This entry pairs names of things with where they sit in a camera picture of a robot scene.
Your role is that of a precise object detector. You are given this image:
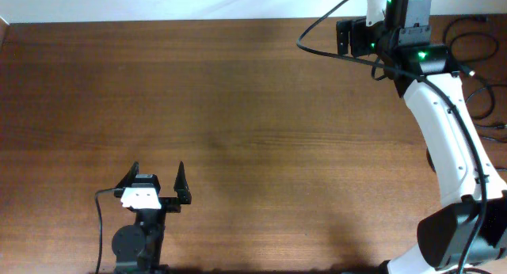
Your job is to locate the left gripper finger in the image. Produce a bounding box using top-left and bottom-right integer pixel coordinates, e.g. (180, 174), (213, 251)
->
(173, 162), (192, 204)
(116, 162), (139, 188)

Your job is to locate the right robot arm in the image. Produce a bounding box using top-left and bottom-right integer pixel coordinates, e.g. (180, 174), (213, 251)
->
(336, 0), (506, 273)

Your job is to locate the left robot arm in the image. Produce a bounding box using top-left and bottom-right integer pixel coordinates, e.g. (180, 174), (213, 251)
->
(112, 162), (192, 274)

